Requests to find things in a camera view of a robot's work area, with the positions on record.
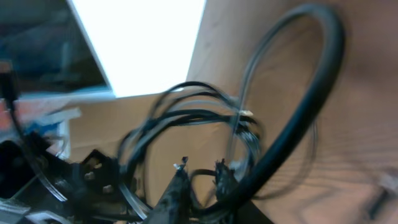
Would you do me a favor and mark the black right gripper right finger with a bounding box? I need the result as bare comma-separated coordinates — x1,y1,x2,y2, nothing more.
215,159,239,203

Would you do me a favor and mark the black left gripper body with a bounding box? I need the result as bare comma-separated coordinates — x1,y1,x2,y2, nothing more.
1,141,143,223

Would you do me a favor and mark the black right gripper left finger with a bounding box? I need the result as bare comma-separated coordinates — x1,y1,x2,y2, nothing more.
146,157,192,224

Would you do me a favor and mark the right camera black cable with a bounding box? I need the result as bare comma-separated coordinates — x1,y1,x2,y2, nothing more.
198,2,346,218

